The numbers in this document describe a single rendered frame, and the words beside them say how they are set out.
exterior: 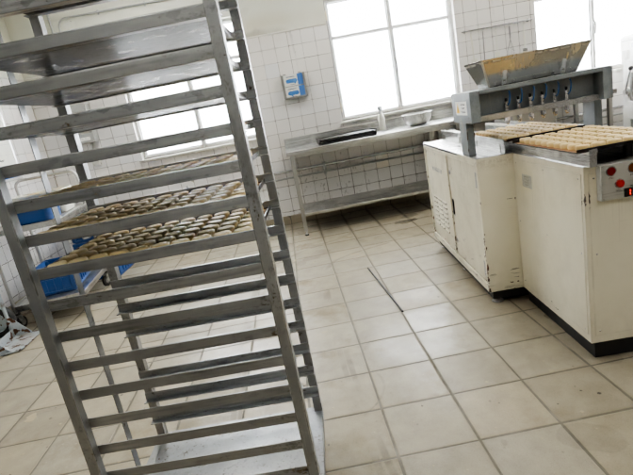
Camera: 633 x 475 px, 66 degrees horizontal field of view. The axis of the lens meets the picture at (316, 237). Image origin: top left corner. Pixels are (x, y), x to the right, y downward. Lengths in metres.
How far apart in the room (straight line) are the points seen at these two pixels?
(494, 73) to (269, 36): 3.41
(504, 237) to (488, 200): 0.23
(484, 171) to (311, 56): 3.39
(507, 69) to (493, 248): 0.93
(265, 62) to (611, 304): 4.37
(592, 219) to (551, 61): 1.00
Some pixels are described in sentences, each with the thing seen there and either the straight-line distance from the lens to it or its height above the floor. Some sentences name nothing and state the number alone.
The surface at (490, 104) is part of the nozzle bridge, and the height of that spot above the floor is 1.10.
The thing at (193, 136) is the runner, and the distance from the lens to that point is 1.25.
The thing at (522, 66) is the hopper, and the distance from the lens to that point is 2.84.
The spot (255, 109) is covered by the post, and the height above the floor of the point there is 1.27.
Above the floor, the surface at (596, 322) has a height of 0.18.
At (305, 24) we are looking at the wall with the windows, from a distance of 5.78.
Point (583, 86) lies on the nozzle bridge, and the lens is 3.01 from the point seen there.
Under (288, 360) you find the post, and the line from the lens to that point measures 1.35.
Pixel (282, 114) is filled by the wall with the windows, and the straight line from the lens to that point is 5.70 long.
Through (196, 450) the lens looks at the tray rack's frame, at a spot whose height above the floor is 0.15.
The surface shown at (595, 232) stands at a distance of 2.24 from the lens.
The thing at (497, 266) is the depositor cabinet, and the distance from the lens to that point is 2.89.
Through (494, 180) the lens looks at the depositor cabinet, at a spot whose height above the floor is 0.71.
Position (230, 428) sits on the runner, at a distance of 1.52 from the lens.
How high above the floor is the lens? 1.24
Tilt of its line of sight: 14 degrees down
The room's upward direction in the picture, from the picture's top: 11 degrees counter-clockwise
